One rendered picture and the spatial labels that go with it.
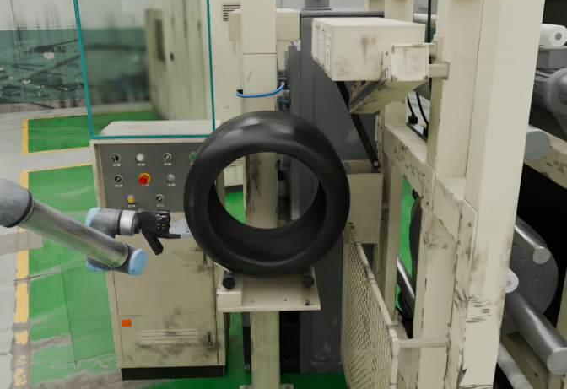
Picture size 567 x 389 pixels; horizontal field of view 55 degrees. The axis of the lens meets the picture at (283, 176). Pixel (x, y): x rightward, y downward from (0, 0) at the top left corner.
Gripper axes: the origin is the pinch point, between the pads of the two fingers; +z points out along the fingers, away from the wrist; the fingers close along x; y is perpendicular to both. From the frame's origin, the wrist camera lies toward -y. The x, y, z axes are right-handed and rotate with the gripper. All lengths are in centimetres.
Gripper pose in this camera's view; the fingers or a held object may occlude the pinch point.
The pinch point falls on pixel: (191, 235)
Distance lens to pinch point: 200.5
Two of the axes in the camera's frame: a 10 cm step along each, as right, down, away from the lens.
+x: -0.3, -3.0, 9.5
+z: 9.9, 1.1, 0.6
